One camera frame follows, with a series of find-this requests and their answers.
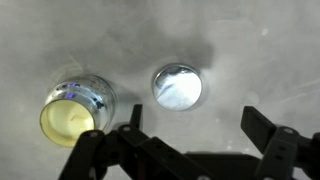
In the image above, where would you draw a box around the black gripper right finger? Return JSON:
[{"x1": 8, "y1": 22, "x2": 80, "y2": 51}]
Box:
[{"x1": 240, "y1": 105, "x2": 320, "y2": 180}]

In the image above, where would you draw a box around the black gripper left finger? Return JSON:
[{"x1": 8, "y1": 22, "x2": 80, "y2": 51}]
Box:
[{"x1": 58, "y1": 103, "x2": 215, "y2": 180}]

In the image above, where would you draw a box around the round silver metal lid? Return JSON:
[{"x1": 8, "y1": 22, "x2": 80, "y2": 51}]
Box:
[{"x1": 151, "y1": 63, "x2": 204, "y2": 112}]

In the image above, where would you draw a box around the silver glass candle jar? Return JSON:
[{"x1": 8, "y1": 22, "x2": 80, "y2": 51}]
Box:
[{"x1": 39, "y1": 74, "x2": 118, "y2": 149}]

